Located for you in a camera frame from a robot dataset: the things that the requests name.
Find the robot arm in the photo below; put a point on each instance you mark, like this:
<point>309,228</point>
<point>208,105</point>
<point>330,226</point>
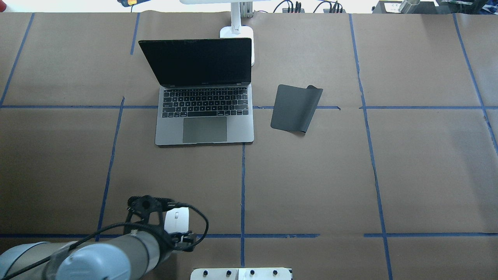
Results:
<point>107,254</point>

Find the grey laptop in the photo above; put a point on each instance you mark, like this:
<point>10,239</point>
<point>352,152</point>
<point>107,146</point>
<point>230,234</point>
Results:
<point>205,90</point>

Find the white computer mouse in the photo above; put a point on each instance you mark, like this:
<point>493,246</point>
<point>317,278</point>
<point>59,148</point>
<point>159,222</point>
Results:
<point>177,221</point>

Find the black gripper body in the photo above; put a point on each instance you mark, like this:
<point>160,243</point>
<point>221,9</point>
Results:
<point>170,244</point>

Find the black mouse pad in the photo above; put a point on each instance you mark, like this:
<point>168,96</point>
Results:
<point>294,107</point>

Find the white mounting pillar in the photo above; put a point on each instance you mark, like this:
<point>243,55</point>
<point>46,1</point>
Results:
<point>271,273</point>

